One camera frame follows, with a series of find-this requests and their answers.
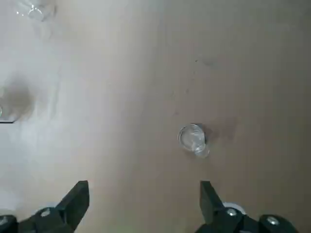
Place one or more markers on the small glass beaker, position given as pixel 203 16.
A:
pixel 36 12

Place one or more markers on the glass conical flask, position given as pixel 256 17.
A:
pixel 193 140

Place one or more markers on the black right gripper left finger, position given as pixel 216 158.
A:
pixel 73 201

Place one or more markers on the tripod stand with white mesh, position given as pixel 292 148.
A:
pixel 7 119

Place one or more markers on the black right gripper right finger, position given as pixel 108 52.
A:
pixel 209 201

